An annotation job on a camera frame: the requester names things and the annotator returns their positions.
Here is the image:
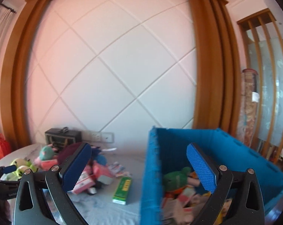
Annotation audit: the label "wooden wall frame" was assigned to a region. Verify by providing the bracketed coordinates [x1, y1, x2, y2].
[1, 0, 242, 151]

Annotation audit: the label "pink blister packets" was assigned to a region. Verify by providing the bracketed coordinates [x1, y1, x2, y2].
[108, 163, 132, 178]

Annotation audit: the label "black curtain rod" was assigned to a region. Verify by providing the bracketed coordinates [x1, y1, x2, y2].
[2, 4, 17, 13]

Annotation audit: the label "white wall socket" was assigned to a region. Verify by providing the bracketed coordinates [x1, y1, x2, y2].
[82, 130, 101, 141]
[100, 132, 114, 143]

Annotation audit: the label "red bag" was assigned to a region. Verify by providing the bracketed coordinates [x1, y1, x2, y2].
[0, 134, 12, 160]

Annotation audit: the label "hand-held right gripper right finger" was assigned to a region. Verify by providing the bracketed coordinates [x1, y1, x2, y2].
[187, 142, 265, 225]

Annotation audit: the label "green duck plush toy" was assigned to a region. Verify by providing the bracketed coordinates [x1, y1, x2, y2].
[163, 167, 193, 191]

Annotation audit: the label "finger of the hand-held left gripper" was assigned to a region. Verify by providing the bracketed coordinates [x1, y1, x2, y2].
[0, 179, 22, 188]
[0, 165, 17, 181]

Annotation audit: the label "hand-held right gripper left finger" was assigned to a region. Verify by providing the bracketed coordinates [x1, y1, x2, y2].
[15, 142, 93, 225]

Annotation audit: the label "dark decorated box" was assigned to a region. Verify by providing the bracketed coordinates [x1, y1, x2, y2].
[45, 128, 82, 146]

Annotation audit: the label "blue plush toy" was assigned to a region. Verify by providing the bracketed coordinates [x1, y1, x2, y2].
[97, 154, 108, 166]

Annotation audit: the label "lime green plush toy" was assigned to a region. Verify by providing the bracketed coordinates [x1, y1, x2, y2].
[10, 158, 39, 181]

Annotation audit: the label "blue plastic crate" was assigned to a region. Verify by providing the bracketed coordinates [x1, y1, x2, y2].
[140, 126, 283, 225]

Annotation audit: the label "patterned rolled mat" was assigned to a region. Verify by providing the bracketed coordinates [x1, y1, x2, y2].
[236, 68, 259, 146]

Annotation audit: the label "teal plush toy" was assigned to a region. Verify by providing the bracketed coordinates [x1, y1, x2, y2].
[39, 145, 59, 161]

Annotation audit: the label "green medicine box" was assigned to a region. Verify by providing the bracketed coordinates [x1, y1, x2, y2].
[112, 177, 133, 205]

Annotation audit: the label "wooden glass partition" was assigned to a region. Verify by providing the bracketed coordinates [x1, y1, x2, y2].
[236, 8, 283, 165]

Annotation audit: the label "maroon cloth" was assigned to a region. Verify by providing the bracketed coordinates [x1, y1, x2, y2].
[58, 143, 86, 164]

